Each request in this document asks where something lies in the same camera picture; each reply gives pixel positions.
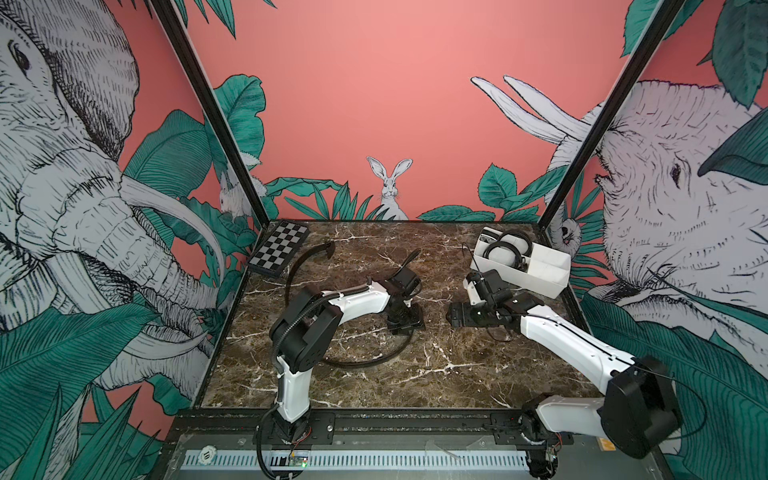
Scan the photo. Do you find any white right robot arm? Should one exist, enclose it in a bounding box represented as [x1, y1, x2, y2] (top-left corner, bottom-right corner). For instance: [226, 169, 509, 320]
[446, 270, 684, 459]

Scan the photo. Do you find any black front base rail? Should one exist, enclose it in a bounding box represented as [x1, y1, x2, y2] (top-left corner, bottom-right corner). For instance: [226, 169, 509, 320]
[173, 407, 637, 448]

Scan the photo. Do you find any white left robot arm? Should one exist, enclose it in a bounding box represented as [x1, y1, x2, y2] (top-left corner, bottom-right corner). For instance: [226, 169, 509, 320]
[269, 267, 424, 425]

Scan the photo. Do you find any black frame post left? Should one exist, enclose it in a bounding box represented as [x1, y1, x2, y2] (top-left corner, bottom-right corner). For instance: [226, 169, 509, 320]
[150, 0, 270, 229]

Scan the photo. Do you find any white slotted cable duct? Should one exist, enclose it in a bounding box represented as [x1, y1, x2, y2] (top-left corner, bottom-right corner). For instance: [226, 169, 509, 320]
[180, 450, 529, 472]

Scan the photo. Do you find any long black belt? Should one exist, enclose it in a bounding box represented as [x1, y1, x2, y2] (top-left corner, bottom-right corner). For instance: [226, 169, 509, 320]
[283, 241, 421, 370]

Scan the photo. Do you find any black frame post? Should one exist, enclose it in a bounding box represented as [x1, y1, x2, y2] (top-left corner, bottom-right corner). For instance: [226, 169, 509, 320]
[150, 0, 270, 229]
[538, 0, 685, 230]

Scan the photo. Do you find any black belt with metal buckle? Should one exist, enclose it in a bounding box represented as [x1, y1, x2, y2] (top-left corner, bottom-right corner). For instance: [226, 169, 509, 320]
[483, 227, 533, 256]

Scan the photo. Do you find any white divided storage box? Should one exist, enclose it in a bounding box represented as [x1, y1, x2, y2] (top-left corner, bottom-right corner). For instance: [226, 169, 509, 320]
[470, 230, 571, 299]

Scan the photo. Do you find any black white checkerboard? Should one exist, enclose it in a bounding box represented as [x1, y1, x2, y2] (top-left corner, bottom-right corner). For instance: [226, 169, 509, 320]
[248, 220, 309, 278]

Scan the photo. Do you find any orange warning sticker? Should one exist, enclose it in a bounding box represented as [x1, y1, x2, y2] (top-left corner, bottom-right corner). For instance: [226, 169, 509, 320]
[597, 437, 617, 452]

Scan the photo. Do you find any black frame post right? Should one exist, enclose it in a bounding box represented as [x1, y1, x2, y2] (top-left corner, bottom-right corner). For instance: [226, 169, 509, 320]
[538, 0, 685, 230]

